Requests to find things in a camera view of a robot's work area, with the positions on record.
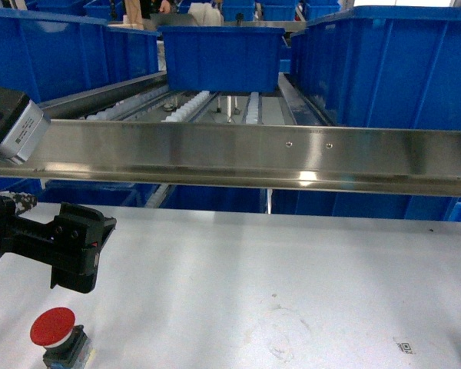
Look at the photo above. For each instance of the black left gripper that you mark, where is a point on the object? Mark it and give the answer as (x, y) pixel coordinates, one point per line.
(79, 235)

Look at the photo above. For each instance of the red emergency stop button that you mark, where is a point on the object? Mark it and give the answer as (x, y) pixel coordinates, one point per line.
(66, 344)

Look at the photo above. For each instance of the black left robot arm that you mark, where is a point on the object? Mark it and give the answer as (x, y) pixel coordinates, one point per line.
(12, 104)

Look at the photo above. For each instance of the white roller track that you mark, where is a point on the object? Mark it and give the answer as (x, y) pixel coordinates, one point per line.
(191, 110)

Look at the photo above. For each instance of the large blue bin right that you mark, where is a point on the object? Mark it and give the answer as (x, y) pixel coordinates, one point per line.
(384, 67)

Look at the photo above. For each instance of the blue bin centre back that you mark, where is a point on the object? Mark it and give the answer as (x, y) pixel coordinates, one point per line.
(234, 59)

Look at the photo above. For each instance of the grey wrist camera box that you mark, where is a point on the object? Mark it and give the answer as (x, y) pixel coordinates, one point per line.
(24, 135)

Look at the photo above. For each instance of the stainless steel shelf rail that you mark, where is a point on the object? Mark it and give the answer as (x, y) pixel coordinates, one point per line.
(368, 160)

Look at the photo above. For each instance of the large blue bin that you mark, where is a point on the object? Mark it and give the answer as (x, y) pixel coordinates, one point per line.
(384, 67)
(49, 56)

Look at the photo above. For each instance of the large blue bin left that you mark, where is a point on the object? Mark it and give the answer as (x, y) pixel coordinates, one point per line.
(49, 56)

